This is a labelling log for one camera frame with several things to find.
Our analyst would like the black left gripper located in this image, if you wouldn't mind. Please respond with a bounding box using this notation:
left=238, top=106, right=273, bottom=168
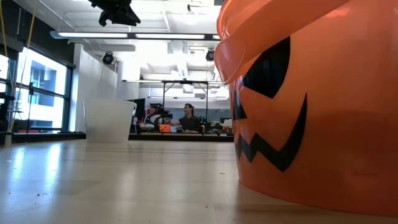
left=88, top=0, right=141, bottom=27

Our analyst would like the orange pumpkin face bucket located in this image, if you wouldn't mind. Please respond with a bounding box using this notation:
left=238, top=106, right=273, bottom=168
left=213, top=0, right=398, bottom=218

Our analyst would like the long ceiling light bar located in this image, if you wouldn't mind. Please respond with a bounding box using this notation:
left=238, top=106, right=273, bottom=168
left=135, top=32, right=222, bottom=41
left=49, top=30, right=129, bottom=40

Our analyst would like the black monitor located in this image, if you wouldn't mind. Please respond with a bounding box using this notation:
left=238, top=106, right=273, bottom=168
left=134, top=98, right=146, bottom=118

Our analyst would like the white ghost face bucket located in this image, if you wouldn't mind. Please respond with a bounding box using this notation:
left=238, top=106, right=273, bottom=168
left=82, top=98, right=137, bottom=143

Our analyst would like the black tripod stand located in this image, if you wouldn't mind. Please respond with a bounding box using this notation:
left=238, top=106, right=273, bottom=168
left=26, top=81, right=35, bottom=131

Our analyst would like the yellow cable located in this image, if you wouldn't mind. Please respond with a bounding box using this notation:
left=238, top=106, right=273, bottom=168
left=0, top=0, right=39, bottom=103

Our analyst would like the black background workstation frame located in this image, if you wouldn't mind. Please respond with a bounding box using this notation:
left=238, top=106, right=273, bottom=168
left=161, top=80, right=210, bottom=125

